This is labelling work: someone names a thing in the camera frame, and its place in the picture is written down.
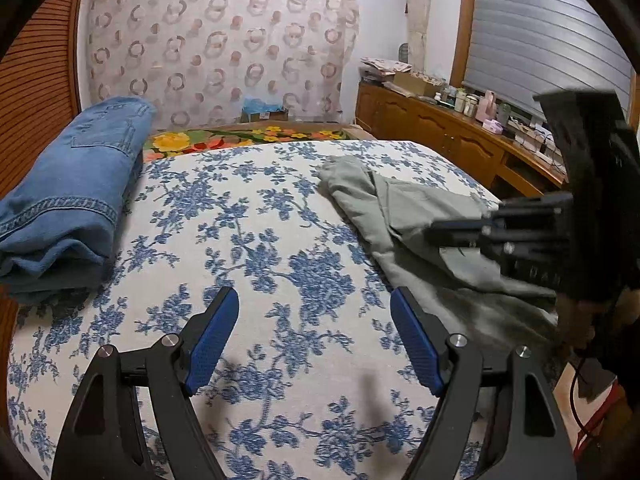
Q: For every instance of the group of toiletry bottles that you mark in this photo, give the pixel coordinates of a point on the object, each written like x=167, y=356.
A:
x=460, y=101

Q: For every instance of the cardboard box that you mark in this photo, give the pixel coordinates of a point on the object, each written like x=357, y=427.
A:
x=412, y=84

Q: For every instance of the small grey fan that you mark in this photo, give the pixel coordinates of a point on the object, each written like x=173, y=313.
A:
x=403, y=52

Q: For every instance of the beige side curtain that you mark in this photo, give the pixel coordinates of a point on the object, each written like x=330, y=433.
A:
x=417, y=20

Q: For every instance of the colourful flower blanket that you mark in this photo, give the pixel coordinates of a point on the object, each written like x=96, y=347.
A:
x=175, y=142

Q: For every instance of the grey pants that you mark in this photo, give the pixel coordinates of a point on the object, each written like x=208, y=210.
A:
x=400, y=210

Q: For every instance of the grey window blind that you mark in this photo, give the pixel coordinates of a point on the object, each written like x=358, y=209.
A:
x=540, y=35

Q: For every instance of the pink bottle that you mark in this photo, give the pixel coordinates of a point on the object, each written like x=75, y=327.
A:
x=487, y=105

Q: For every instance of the blue cloth in box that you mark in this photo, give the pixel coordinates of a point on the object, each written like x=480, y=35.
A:
x=262, y=107

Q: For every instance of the person's right hand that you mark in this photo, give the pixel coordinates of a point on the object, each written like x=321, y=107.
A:
x=575, y=320

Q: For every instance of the blue floral white bedspread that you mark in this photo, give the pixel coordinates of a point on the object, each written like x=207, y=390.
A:
x=280, y=220

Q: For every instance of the white power strips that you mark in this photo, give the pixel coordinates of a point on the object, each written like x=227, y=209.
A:
x=530, y=137

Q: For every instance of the wooden sideboard cabinet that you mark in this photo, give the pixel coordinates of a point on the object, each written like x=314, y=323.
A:
x=425, y=125

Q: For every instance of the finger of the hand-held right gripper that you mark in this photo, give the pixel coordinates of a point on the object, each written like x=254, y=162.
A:
x=460, y=225
x=470, y=246

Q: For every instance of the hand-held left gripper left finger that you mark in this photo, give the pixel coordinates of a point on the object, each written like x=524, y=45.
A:
x=212, y=345

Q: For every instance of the stack of folded cloths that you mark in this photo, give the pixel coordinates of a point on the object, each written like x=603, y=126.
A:
x=385, y=66

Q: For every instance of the wooden slatted door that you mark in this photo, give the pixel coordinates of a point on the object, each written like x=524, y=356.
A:
x=40, y=85

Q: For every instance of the pink tissue box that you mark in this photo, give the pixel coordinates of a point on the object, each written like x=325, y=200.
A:
x=492, y=126

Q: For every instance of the folded blue jeans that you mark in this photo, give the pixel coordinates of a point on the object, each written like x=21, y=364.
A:
x=75, y=185

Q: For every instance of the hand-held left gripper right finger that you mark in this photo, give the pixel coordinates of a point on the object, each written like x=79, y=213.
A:
x=415, y=345

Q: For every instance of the person's right forearm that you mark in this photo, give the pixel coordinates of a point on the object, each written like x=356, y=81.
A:
x=617, y=340

